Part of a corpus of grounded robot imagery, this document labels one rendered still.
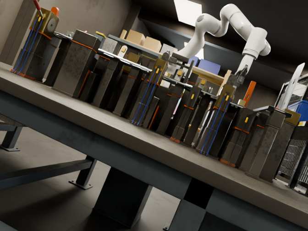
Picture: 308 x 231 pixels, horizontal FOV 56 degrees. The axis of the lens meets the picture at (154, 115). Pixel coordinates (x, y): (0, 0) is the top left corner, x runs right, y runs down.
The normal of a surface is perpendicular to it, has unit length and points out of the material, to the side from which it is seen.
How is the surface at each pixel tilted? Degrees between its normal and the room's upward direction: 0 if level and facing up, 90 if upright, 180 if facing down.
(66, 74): 90
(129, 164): 90
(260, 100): 90
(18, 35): 90
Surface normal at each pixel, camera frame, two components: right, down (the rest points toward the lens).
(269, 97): -0.18, -0.07
